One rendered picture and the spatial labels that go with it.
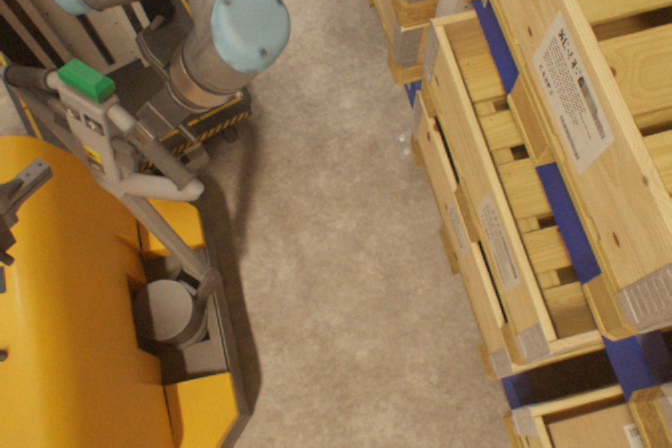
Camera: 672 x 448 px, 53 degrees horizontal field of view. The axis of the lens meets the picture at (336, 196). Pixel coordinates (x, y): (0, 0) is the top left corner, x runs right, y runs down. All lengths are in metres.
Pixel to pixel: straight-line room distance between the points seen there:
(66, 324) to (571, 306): 1.15
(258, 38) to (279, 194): 1.76
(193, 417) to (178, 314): 0.29
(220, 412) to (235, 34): 1.45
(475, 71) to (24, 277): 1.20
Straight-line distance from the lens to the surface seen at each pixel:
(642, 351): 1.25
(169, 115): 0.91
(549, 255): 1.69
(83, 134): 1.22
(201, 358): 2.10
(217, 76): 0.80
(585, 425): 1.94
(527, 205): 1.71
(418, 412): 2.34
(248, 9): 0.76
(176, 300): 1.99
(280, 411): 2.34
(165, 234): 1.62
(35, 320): 1.62
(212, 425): 2.02
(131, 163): 1.19
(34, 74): 1.25
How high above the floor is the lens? 2.33
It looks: 70 degrees down
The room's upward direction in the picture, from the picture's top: 4 degrees counter-clockwise
